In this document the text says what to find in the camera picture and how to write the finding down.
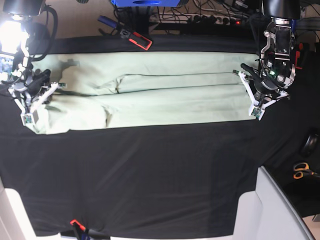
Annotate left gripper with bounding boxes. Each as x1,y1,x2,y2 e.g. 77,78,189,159
233,22,297,120

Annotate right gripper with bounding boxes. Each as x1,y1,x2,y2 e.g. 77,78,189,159
0,53,67,125

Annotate light green T-shirt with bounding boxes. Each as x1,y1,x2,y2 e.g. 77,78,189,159
29,51,257,135

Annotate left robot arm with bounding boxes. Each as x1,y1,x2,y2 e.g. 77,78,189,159
233,0,301,120

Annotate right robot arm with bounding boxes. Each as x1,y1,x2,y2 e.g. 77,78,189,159
0,0,66,127

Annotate red black side clamp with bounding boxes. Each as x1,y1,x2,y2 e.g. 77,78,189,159
294,43,304,70

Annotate black tape roll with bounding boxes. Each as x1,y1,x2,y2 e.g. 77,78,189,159
300,133,319,158

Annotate blue red bar clamp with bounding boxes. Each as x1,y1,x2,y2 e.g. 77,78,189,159
97,15,153,51

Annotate blue plastic box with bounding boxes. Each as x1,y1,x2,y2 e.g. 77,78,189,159
110,0,188,7

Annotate black table cloth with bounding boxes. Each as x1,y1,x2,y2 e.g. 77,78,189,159
0,35,320,239

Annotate white chair armrest right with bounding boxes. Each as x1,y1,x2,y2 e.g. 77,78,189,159
232,166,315,240

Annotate white chair armrest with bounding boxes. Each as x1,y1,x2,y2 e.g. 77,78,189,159
232,166,315,240
0,180,36,240

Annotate white chair armrest left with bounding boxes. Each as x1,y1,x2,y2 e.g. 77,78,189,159
0,180,36,240

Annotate blue red bottom clamp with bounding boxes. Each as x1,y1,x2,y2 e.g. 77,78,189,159
70,219,111,240

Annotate orange handled scissors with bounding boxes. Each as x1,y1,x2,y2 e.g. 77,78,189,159
293,162,320,180

